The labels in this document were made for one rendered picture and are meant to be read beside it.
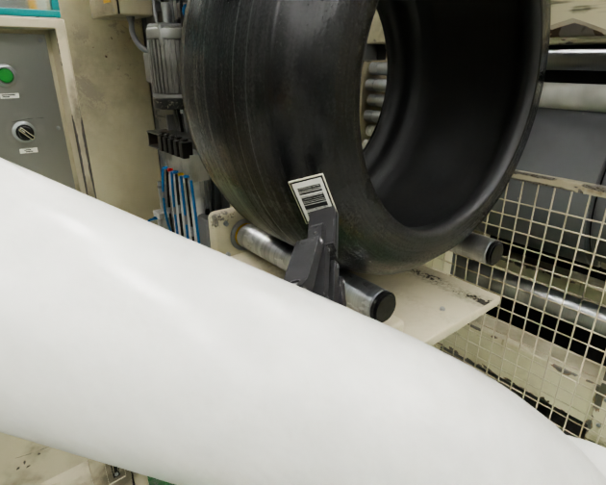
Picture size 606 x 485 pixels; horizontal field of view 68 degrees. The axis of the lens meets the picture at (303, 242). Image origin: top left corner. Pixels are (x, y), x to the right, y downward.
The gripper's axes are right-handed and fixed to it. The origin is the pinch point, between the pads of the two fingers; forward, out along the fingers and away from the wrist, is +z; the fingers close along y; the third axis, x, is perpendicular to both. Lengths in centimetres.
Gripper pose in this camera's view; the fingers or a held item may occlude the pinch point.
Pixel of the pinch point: (322, 234)
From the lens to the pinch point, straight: 48.5
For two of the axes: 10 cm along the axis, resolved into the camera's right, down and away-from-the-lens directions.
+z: 0.7, -7.0, 7.2
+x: 9.2, -2.3, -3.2
